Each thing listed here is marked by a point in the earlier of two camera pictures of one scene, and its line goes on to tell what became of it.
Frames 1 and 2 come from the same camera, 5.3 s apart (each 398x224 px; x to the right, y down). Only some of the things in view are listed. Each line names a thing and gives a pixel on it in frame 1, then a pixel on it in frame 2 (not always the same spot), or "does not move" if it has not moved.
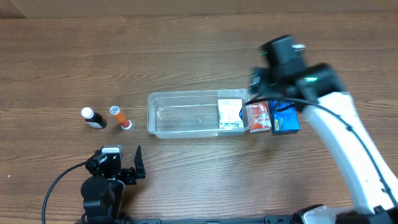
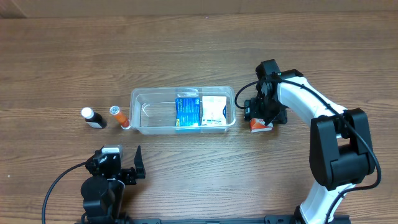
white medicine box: (229, 110) -> (214, 111)
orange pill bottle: (125, 123) does not move
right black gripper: (259, 81) -> (254, 112)
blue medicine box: (284, 116) -> (188, 111)
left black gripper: (134, 173) does not move
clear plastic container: (192, 113) -> (153, 109)
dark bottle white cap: (93, 119) does not move
